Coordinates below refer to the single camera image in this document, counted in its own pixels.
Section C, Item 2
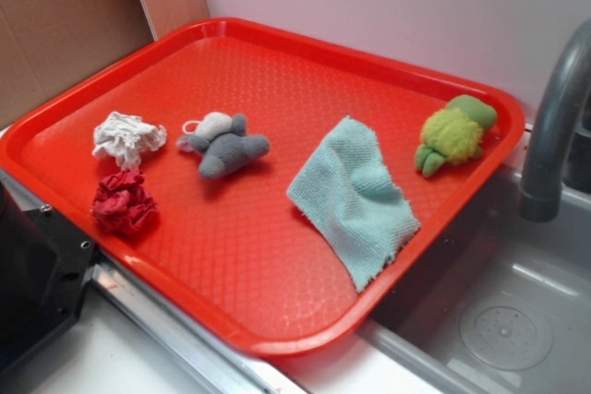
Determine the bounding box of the crumpled white paper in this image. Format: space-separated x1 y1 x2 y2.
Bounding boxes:
92 112 167 171

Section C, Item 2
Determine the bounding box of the grey toy faucet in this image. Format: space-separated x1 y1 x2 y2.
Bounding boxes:
518 20 590 222

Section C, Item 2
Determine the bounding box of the green plush turtle toy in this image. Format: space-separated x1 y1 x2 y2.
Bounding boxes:
415 95 498 178

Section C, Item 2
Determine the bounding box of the brown cardboard panel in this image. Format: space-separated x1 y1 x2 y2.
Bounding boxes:
1 0 209 127

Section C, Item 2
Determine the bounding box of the light blue cloth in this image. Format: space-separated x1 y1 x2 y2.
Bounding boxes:
287 117 420 293

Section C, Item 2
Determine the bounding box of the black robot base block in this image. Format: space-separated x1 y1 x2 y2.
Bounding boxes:
1 187 97 376

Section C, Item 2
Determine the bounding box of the crumpled red paper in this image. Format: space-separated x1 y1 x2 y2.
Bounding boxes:
91 169 159 235

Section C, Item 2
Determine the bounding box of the grey toy sink basin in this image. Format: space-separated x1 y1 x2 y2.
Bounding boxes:
358 142 590 393

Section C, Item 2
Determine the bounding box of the silver metal rail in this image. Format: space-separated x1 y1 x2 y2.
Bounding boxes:
1 173 302 393

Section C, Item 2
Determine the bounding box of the red plastic tray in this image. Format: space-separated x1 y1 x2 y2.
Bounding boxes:
1 18 525 357

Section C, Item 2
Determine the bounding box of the grey plush elephant toy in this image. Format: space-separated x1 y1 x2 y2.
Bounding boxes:
176 112 271 180

